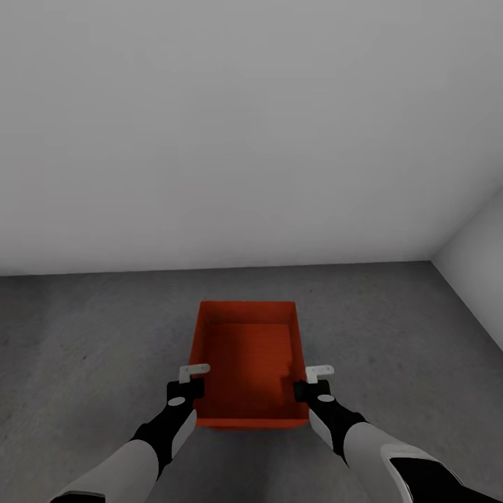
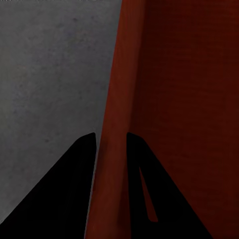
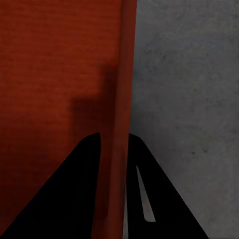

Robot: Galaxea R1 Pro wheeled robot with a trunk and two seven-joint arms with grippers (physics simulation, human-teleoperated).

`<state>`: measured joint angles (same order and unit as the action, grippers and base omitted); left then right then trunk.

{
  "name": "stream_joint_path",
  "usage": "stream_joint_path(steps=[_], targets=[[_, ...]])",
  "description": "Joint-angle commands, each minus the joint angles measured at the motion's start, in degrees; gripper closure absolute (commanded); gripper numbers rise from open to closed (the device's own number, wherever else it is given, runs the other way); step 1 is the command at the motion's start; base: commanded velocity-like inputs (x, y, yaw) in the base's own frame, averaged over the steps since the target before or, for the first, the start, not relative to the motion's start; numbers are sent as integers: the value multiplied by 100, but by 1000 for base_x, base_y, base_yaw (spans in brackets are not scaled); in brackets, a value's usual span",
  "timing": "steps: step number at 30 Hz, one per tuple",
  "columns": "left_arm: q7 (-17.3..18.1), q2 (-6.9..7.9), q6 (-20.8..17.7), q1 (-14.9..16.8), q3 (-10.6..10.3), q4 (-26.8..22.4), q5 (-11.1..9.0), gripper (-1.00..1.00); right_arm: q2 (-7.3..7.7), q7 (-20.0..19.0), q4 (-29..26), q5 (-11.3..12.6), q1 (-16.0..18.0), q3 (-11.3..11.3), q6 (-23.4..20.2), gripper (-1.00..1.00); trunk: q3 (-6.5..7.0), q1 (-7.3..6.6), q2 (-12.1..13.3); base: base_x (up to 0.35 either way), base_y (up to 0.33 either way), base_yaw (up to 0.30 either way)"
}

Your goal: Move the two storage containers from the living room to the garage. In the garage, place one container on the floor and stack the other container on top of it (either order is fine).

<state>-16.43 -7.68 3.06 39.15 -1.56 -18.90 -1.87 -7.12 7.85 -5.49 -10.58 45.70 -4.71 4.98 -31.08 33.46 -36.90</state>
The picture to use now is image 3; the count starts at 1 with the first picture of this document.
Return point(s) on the storage box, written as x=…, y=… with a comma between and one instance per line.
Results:
x=65, y=73

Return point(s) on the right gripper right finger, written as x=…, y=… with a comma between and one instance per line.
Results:
x=173, y=218

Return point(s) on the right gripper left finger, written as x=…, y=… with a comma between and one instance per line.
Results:
x=64, y=207

